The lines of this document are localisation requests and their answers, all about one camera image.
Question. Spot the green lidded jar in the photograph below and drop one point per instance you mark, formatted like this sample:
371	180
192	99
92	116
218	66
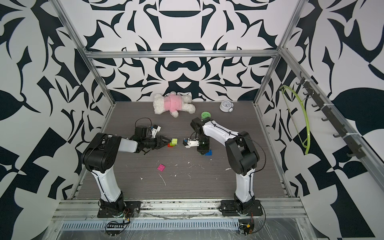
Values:
205	115

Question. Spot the white alarm clock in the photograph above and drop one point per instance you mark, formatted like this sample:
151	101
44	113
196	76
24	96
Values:
226	106

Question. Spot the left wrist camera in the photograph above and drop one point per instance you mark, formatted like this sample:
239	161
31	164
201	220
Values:
142	132

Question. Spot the black wall hook rack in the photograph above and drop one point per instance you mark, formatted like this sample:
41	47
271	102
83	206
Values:
323	104

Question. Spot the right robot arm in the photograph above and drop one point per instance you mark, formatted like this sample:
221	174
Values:
242	156

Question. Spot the blue long lego brick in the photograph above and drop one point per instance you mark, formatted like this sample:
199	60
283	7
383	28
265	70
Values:
208	153

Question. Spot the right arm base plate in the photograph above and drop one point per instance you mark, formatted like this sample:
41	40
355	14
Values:
234	208

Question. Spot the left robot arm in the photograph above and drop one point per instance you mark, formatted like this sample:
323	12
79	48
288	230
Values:
99	158

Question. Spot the white teddy bear pink shirt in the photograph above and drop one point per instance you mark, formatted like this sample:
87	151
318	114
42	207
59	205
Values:
173	103

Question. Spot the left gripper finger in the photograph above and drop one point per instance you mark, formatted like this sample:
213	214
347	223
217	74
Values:
163	140
156	147

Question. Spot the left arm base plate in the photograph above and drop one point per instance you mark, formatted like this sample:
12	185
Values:
118	209

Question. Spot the pink lego brick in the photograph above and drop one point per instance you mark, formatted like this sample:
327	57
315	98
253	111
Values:
161	167

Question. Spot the green toy bow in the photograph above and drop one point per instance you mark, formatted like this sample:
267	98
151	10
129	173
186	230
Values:
306	142

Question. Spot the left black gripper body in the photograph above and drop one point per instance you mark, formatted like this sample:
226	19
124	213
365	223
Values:
148	143

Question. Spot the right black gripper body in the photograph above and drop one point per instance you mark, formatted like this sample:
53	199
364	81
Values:
202	140

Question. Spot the yellow-green lego brick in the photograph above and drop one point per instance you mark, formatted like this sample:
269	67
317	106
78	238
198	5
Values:
174	142

